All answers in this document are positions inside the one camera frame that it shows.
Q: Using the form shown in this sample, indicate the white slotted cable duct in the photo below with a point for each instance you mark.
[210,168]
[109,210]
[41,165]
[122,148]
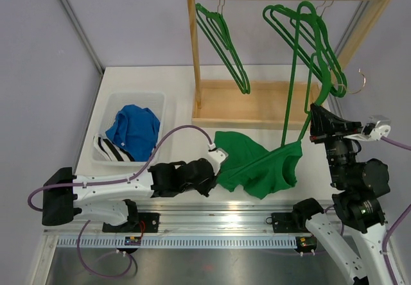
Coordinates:
[274,242]

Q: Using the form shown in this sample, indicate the green hanger of striped top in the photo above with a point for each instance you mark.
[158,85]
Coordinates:
[324,41]

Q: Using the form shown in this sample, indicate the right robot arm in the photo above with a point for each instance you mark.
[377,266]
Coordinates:
[370,264]

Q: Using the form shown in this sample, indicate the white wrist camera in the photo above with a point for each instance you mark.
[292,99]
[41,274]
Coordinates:
[378,127]
[216,157]

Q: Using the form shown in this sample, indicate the green tank top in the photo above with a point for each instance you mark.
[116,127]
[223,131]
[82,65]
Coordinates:
[259,171]

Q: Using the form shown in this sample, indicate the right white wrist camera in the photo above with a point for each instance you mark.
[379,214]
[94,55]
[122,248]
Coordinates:
[378,127]

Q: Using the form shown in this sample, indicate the white plastic basket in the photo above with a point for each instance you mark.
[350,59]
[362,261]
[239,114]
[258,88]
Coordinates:
[155,101]

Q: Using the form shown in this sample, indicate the blue tank top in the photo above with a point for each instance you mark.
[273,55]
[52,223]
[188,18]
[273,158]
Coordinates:
[135,130]

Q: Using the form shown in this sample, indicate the wooden clothes rack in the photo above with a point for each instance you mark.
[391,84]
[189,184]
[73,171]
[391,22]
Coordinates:
[229,94]

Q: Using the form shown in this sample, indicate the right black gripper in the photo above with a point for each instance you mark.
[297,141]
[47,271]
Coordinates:
[324,124]

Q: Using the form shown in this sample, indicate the striped black white tank top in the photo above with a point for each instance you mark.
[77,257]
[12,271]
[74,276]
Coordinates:
[110,151]

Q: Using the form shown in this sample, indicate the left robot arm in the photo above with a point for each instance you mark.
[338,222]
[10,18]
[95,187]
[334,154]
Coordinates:
[113,200]

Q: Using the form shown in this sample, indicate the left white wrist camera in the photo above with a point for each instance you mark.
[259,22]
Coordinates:
[216,157]

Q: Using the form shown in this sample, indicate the green hanger of blue top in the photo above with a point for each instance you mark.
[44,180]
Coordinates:
[289,34]

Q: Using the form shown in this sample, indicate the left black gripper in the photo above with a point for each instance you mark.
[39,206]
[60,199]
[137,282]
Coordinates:
[211,183]

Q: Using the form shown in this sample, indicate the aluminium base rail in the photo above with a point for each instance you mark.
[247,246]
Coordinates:
[230,214]

